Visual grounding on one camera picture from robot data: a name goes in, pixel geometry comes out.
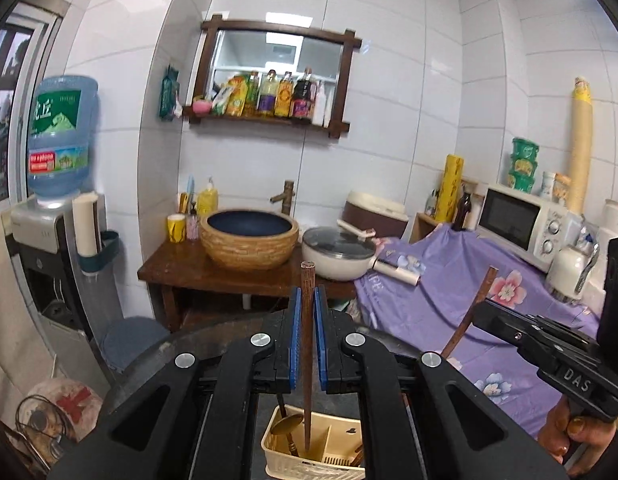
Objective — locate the white pan with lid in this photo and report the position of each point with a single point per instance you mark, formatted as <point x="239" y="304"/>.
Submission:
<point x="345" y="254"/>

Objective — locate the yellow cup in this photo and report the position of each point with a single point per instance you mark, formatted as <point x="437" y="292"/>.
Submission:
<point x="177" y="228"/>

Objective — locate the reddish brown wooden chopstick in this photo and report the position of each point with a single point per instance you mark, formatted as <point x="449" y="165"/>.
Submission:
<point x="467" y="319"/>

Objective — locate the blue water bottle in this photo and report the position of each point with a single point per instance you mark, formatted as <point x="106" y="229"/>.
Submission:
<point x="64" y="114"/>

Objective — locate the yellow soap dispenser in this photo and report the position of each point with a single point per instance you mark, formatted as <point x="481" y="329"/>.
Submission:
<point x="207" y="199"/>

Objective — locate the dark brown wooden chopstick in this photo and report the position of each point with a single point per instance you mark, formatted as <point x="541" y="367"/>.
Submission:
<point x="307" y="285"/>

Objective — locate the white electric kettle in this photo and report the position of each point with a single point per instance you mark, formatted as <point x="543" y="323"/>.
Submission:
<point x="569" y="272"/>

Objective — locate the yellow roll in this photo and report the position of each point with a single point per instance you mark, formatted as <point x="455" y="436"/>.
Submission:
<point x="449" y="189"/>

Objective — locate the brown white rice cooker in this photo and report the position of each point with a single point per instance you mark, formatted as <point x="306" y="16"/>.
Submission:
<point x="369" y="212"/>

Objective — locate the wooden framed mirror shelf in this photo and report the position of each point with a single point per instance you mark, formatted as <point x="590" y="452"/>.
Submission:
<point x="259" y="71"/>

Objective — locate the brass faucet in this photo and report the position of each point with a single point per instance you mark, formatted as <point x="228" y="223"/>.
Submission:
<point x="285" y="198"/>

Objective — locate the tall beige paper roll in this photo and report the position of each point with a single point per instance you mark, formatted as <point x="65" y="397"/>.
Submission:
<point x="581" y="145"/>

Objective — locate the paper cup stack holder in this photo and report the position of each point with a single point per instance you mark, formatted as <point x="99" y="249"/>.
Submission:
<point x="96" y="246"/>

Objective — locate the green instant noodle cups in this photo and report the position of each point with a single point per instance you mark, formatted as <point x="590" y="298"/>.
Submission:
<point x="523" y="165"/>

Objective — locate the white microwave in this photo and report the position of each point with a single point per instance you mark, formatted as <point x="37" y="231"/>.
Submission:
<point x="534" y="229"/>

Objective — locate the dark wooden side table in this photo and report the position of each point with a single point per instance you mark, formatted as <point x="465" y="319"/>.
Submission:
<point x="187" y="266"/>

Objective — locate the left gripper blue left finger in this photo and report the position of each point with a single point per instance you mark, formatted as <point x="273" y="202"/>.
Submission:
<point x="294" y="343"/>

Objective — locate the cream plastic utensil holder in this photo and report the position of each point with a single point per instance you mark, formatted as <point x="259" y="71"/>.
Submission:
<point x="334" y="445"/>

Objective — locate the round glass table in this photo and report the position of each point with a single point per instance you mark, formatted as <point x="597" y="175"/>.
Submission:
<point x="194" y="417"/>

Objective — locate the right hand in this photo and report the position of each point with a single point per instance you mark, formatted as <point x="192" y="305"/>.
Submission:
<point x="562" y="429"/>

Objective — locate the wooden spoon in holder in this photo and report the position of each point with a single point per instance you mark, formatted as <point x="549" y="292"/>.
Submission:
<point x="286" y="425"/>

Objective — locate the white water dispenser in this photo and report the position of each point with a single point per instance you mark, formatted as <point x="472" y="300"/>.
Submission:
<point x="73" y="311"/>

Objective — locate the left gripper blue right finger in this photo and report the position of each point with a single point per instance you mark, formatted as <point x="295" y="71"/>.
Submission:
<point x="319" y="303"/>

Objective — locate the woven basket sink bowl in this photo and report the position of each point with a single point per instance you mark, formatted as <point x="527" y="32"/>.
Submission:
<point x="248" y="239"/>

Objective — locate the dark glass bottle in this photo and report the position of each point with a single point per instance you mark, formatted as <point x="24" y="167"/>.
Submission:
<point x="464" y="208"/>

